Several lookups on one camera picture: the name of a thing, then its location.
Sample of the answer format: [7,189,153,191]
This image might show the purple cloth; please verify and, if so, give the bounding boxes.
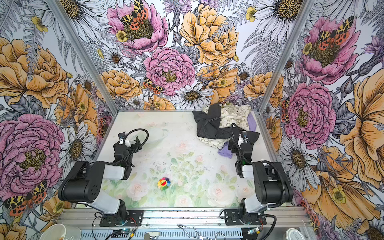
[218,113,257,159]

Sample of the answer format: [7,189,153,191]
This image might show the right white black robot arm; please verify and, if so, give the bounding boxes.
[228,128,293,225]

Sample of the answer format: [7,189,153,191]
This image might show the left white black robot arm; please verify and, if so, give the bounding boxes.
[58,129,149,226]

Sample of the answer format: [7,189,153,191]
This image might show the white green printed cloth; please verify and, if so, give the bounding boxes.
[196,102,252,150]

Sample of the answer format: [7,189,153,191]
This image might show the black cloth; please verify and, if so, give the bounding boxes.
[192,102,260,145]

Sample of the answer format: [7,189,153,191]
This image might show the rainbow flower sticker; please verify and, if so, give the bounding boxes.
[158,177,171,191]

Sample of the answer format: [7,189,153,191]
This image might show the white round container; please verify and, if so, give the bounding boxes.
[283,228,305,240]

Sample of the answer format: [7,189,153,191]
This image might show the white paper cup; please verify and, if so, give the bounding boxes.
[40,224,82,240]

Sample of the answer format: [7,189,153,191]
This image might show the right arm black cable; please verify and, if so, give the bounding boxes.
[230,122,250,166]

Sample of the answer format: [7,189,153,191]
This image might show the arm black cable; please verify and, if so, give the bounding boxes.
[230,122,250,166]
[115,128,150,166]

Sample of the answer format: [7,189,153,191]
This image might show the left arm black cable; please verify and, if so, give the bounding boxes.
[115,128,150,166]

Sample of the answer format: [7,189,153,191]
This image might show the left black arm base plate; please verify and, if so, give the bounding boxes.
[100,210,144,227]

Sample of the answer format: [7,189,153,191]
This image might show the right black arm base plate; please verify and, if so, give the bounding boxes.
[220,209,267,226]

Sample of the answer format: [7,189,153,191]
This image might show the aluminium front rail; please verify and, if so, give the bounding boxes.
[58,206,310,230]

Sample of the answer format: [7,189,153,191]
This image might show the metal wire hook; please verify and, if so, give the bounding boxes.
[177,224,227,240]

